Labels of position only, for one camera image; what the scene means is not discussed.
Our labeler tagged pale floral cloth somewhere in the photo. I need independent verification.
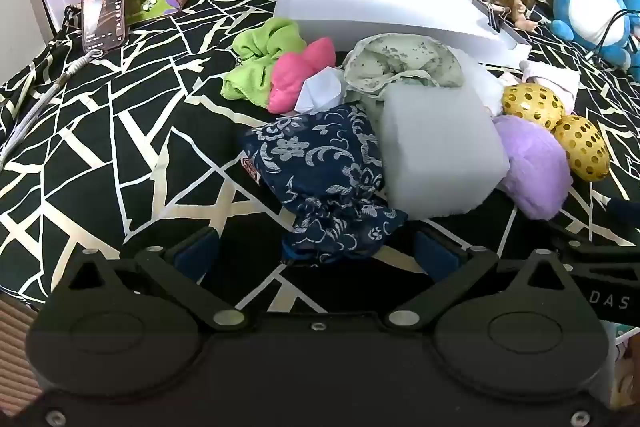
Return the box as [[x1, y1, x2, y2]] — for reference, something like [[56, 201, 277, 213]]
[[342, 33, 463, 100]]

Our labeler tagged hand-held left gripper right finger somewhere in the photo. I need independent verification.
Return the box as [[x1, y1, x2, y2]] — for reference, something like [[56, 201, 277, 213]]
[[385, 227, 586, 333]]

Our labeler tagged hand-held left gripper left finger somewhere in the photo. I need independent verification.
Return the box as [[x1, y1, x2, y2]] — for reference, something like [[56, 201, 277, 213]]
[[50, 226, 248, 333]]

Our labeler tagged blue white cat plush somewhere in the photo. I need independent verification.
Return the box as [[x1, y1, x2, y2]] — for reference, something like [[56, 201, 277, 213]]
[[622, 0, 640, 82]]

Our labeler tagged white shallow cardboard box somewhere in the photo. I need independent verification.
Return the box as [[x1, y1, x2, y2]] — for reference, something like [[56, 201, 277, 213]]
[[273, 0, 532, 68]]

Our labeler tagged brown striped cloth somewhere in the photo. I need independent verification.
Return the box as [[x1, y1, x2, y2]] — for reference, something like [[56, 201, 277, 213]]
[[0, 294, 46, 413]]

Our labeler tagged blue round plush toy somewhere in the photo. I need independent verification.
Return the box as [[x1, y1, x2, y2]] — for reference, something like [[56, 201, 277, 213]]
[[544, 0, 640, 70]]

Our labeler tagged white tissue cloth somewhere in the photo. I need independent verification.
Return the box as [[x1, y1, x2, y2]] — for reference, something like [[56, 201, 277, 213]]
[[294, 67, 346, 114]]

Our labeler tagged navy floral cloth pouch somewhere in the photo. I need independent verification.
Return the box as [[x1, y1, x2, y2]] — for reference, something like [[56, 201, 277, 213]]
[[240, 103, 410, 265]]

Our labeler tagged green towel cloth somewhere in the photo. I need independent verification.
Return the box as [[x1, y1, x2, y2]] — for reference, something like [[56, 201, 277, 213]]
[[221, 18, 307, 108]]

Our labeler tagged black binder clip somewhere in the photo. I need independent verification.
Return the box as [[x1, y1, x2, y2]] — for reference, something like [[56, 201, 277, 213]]
[[482, 4, 506, 32]]

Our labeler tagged white cord with spring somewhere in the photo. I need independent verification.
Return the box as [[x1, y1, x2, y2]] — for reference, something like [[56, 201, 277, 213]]
[[0, 49, 103, 162]]

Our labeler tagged pale pink cloth roll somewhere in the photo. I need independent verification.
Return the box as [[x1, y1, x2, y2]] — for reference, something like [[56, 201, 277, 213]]
[[520, 61, 582, 115]]

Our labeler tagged black cable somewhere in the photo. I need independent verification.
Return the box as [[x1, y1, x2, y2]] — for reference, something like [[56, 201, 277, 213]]
[[590, 9, 640, 62]]

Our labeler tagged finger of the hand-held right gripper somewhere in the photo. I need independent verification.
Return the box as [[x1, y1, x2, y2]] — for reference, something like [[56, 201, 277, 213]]
[[547, 197, 640, 268]]

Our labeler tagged grey foam block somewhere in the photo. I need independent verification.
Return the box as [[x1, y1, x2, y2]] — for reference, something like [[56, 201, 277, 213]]
[[377, 84, 511, 215]]

